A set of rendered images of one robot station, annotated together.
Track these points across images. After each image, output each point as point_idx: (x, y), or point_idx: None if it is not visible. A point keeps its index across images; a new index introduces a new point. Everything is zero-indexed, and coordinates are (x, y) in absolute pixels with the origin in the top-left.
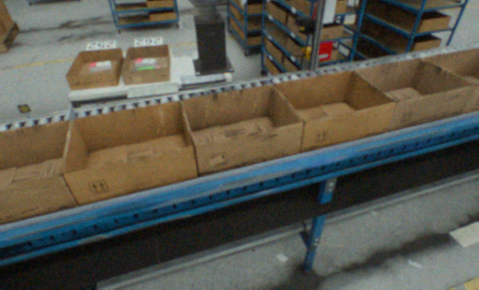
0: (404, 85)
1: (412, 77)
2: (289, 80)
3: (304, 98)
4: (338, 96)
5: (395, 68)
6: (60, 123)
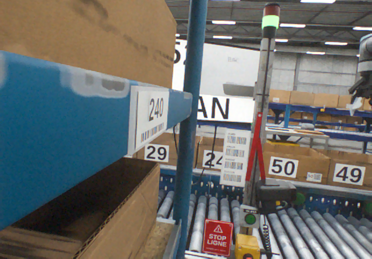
0: (204, 166)
1: (200, 159)
2: (316, 157)
3: (299, 172)
4: (267, 172)
5: (221, 151)
6: None
